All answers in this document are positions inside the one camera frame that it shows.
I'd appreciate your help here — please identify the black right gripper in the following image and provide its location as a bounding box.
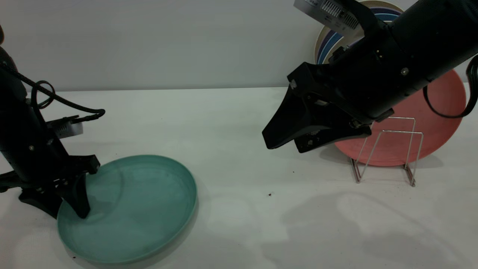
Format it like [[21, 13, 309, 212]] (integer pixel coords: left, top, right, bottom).
[[261, 24, 422, 154]]

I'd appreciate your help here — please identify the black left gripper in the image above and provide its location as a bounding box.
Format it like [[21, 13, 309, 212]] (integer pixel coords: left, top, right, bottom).
[[0, 118, 100, 219]]

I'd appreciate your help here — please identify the green plate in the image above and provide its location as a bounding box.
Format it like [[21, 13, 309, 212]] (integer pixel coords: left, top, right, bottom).
[[57, 155, 198, 264]]

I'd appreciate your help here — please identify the beige plate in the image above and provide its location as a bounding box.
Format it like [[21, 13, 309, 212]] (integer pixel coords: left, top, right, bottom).
[[334, 35, 353, 53], [314, 0, 405, 65]]

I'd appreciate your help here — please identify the red plate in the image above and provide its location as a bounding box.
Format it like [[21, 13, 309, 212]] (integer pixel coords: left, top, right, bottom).
[[334, 69, 467, 167]]

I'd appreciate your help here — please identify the blue plate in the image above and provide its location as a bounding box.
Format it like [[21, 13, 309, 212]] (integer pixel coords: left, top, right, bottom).
[[322, 13, 400, 65]]

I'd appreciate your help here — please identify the navy plate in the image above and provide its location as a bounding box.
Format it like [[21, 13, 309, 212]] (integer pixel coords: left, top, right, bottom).
[[318, 7, 402, 63]]

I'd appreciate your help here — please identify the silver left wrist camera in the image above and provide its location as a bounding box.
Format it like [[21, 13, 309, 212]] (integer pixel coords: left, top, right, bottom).
[[47, 117, 83, 139]]

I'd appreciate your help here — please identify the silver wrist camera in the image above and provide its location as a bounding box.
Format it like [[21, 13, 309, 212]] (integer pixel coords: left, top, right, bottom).
[[294, 0, 364, 38], [47, 117, 83, 139]]

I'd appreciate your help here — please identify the metal wire plate rack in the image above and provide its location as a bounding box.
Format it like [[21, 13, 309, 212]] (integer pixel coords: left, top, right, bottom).
[[350, 117, 425, 188]]

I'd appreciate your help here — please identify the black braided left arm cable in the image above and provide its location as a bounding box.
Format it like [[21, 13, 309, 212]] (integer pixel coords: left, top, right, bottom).
[[0, 62, 106, 124]]

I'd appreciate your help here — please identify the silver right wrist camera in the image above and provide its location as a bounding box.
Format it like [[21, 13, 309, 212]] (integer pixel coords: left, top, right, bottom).
[[294, 0, 364, 38]]

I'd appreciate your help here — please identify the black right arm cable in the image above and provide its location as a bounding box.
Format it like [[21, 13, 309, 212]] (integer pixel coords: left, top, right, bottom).
[[423, 55, 478, 119]]

